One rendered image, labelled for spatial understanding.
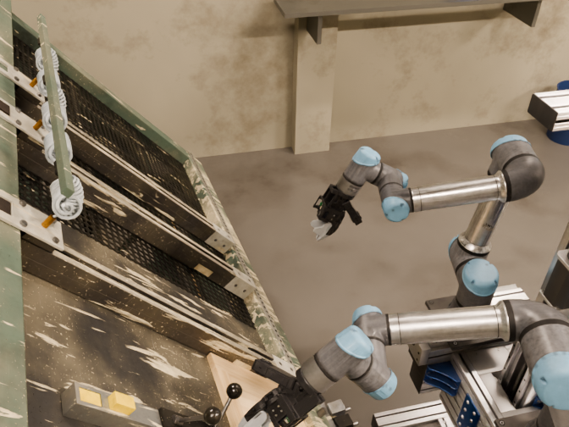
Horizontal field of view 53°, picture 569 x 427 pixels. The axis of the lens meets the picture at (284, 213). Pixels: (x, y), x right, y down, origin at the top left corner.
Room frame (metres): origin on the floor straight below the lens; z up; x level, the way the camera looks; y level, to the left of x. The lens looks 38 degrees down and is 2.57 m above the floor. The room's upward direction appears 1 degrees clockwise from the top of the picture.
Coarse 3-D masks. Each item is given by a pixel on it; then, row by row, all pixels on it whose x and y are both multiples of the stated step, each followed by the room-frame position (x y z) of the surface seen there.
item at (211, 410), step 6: (210, 408) 0.67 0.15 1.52; (216, 408) 0.67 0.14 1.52; (174, 414) 0.69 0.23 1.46; (204, 414) 0.66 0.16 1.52; (210, 414) 0.65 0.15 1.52; (216, 414) 0.66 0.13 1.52; (174, 420) 0.68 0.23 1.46; (180, 420) 0.68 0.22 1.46; (186, 420) 0.67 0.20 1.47; (192, 420) 0.67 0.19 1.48; (210, 420) 0.65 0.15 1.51; (216, 420) 0.65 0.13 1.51
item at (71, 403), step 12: (72, 384) 0.64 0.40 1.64; (72, 396) 0.61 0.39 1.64; (72, 408) 0.59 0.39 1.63; (84, 408) 0.60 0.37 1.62; (96, 408) 0.61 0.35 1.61; (108, 408) 0.62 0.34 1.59; (144, 408) 0.68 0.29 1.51; (84, 420) 0.60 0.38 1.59; (96, 420) 0.61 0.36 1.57; (108, 420) 0.61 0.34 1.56; (120, 420) 0.62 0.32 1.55; (132, 420) 0.63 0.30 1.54; (144, 420) 0.64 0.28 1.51; (156, 420) 0.66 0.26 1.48
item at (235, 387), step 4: (232, 384) 0.79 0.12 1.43; (236, 384) 0.79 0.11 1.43; (228, 388) 0.78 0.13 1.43; (232, 388) 0.78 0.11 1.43; (236, 388) 0.78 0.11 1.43; (240, 388) 0.79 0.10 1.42; (228, 392) 0.78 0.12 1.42; (232, 392) 0.77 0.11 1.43; (236, 392) 0.77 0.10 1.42; (240, 392) 0.78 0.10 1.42; (232, 396) 0.77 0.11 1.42; (236, 396) 0.77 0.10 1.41; (228, 400) 0.77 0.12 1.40; (228, 404) 0.76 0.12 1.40; (224, 408) 0.75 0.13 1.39; (224, 412) 0.75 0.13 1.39; (220, 420) 0.73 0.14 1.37; (216, 424) 0.72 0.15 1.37
